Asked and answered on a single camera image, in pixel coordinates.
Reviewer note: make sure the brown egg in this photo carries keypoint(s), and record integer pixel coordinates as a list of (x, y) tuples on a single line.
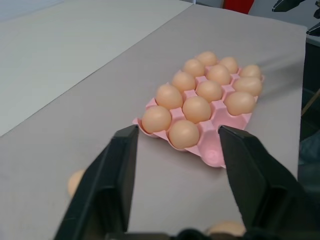
[(247, 86), (75, 182), (209, 90), (207, 57), (226, 228), (250, 71), (183, 81), (156, 119), (196, 109), (184, 133), (218, 74), (193, 67), (170, 96), (240, 103), (229, 64)]

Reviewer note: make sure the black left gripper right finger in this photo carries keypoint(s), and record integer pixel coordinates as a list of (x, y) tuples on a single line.
[(260, 190)]

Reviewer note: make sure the red background object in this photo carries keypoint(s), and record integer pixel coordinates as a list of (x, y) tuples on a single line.
[(236, 6)]

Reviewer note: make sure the tan wooden stick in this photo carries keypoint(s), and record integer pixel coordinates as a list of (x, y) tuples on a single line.
[(310, 101)]

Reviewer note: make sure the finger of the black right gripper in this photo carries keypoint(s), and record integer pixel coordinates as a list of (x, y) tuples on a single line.
[(315, 30), (287, 5)]

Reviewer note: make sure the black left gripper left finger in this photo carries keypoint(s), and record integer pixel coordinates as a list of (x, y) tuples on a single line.
[(105, 190)]

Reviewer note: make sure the pink egg tray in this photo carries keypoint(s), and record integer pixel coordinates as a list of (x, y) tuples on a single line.
[(220, 117)]

